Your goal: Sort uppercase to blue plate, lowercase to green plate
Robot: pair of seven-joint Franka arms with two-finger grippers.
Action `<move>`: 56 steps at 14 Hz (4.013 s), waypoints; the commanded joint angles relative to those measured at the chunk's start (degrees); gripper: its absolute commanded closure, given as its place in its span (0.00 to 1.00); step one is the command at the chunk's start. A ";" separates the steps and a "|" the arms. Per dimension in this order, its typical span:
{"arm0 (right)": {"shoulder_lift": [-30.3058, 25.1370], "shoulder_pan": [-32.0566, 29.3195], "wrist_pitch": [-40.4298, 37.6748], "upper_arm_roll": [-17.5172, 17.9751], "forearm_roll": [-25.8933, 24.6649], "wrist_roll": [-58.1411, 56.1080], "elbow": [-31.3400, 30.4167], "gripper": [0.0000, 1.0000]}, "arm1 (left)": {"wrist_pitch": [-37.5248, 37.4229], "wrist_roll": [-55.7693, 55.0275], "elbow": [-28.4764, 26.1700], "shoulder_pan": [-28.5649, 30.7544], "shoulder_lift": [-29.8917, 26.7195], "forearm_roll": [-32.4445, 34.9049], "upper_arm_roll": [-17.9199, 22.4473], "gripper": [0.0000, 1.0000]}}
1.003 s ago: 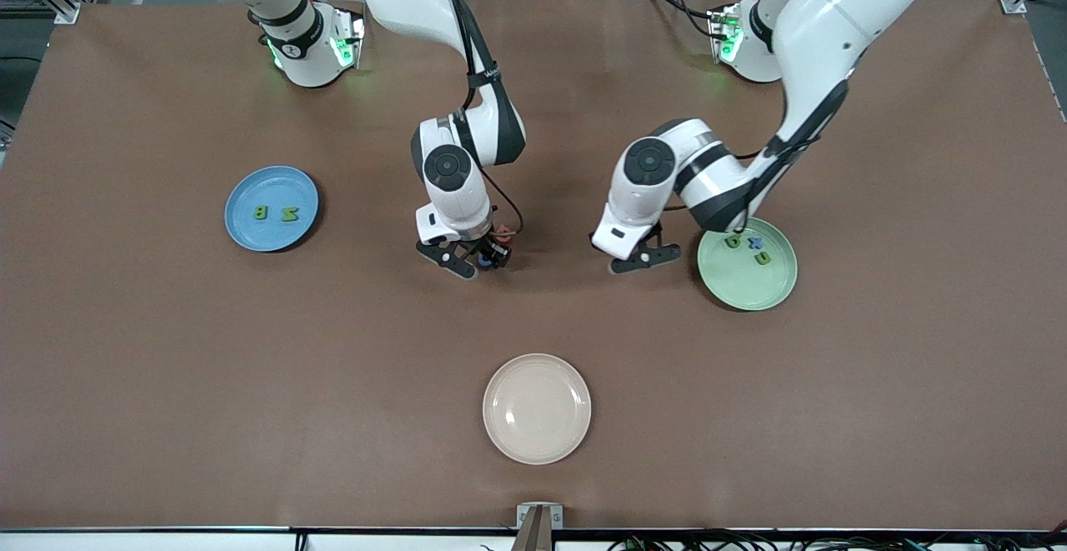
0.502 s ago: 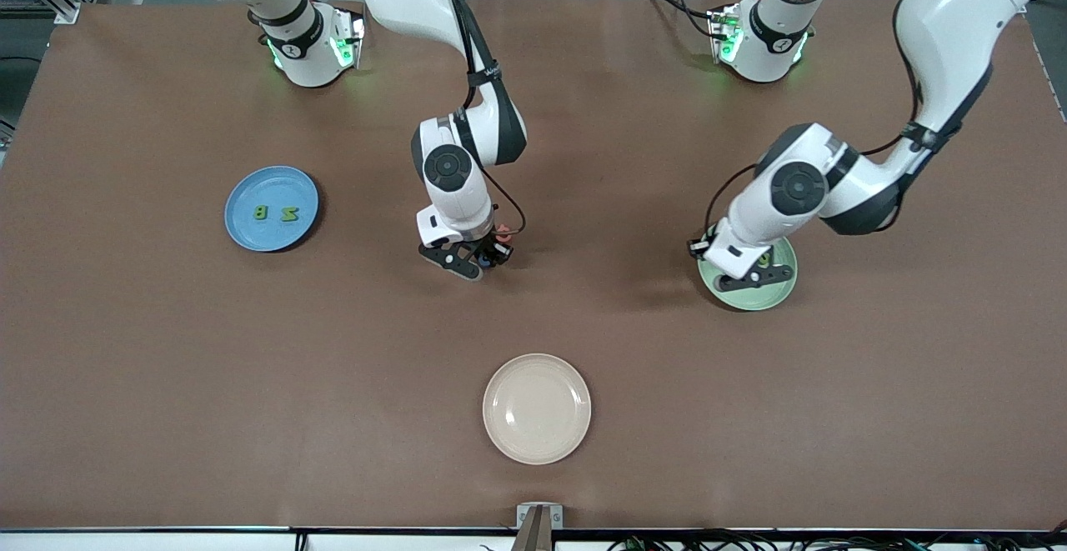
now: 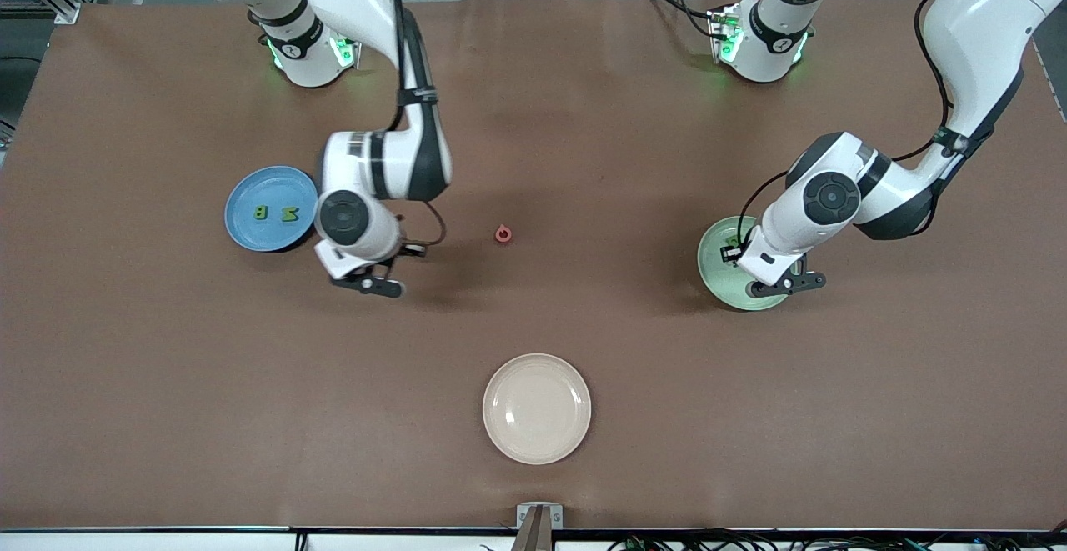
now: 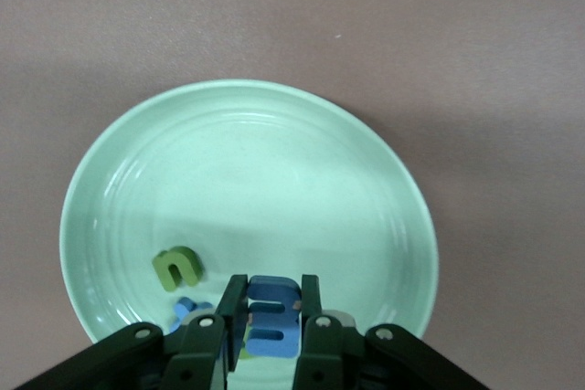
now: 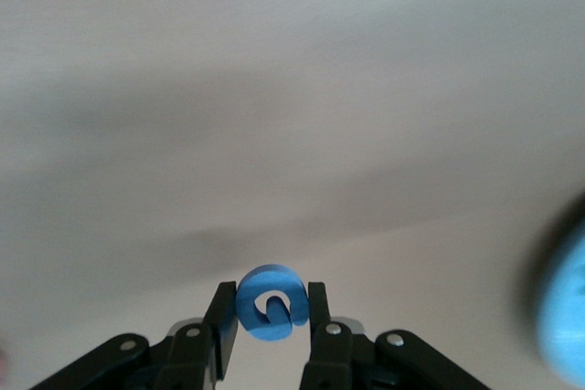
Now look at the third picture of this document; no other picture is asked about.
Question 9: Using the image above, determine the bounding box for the green round plate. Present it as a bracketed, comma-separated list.
[697, 216, 793, 312]

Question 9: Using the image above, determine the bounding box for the blue round plate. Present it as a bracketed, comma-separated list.
[224, 166, 320, 253]

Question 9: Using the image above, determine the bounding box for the beige round plate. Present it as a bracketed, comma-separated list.
[483, 353, 593, 465]

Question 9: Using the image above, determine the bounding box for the brown table mat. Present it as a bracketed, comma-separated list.
[0, 0, 1067, 532]

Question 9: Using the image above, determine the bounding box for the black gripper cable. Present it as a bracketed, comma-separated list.
[738, 0, 955, 243]
[388, 0, 447, 248]

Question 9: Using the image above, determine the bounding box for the grey metal camera bracket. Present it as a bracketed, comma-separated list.
[513, 503, 564, 551]

